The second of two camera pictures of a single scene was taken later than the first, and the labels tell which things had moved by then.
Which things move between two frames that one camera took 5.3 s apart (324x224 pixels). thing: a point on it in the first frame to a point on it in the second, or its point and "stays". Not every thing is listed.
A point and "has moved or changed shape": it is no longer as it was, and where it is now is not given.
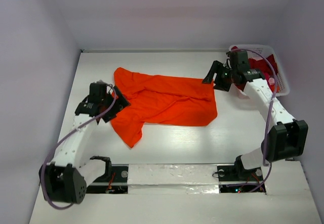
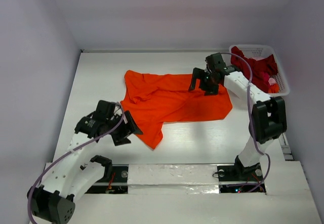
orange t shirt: [161, 100] has moved or changed shape
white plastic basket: [260, 51] stays
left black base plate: [115, 181] stays
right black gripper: [220, 78] to [205, 80]
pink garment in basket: [271, 81] stays
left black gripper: [122, 103] to [127, 129]
